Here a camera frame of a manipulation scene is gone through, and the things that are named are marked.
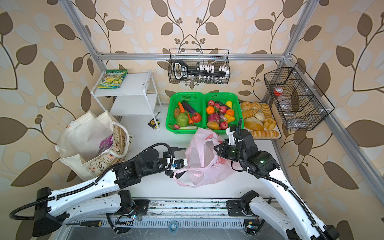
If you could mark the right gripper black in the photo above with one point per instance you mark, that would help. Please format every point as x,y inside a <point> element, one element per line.
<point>222,152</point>

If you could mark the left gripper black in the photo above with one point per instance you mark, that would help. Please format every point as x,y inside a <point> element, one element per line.
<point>169,155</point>

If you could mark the green cabbage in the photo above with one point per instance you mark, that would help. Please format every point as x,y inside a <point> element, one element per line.
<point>182,120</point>

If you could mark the pink plastic grocery bag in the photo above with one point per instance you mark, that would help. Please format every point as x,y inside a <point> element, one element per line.
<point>204,167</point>

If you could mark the brown potato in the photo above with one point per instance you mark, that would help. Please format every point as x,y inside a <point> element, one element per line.
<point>177,111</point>

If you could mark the red tomato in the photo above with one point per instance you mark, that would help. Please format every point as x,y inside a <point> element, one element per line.
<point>196,117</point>

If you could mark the green basket with vegetables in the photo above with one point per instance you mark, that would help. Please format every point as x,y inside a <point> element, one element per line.
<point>196,100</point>

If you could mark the magenta snack bag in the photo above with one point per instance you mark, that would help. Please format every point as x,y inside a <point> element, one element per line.
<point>105,144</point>

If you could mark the cream canvas tote bag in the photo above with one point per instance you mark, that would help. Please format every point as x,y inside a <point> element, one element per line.
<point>78,145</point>

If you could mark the yellow-green snack packet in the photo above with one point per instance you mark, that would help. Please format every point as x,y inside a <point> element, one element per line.
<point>112,79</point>

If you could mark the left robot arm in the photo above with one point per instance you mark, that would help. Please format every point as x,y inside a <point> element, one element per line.
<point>105,194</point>

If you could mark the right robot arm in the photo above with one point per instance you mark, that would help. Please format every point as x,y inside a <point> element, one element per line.
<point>296,221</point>

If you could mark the white-green cucumber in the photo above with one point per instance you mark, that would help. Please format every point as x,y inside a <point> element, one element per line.
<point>188,128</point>

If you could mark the tray of bread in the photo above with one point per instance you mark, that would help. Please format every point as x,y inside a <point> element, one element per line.
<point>259,121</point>

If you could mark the yellow black tape measure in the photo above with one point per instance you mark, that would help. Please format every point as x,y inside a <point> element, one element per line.
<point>154,124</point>

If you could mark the green basket with fruit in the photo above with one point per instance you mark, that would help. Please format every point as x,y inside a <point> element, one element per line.
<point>222,111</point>

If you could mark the orange carrot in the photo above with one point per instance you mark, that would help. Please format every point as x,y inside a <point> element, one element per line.
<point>181,107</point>

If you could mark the purple eggplant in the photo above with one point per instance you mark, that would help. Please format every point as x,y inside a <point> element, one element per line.
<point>188,107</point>

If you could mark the white two-tier shelf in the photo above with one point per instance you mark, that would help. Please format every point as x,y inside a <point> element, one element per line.
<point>137,96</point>

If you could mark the red-capped bottle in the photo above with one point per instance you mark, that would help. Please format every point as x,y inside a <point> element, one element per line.
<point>283,100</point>

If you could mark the black wire basket right wall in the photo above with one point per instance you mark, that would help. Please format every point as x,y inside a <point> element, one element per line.
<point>310,105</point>

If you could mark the black wire basket wall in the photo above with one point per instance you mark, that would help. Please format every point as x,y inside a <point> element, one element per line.
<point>199,66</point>
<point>310,105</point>

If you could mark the black wire basket back wall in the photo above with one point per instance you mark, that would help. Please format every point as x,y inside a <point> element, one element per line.
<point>199,66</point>

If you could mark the black-handled screwdriver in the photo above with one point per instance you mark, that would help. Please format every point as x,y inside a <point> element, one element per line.
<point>88,224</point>

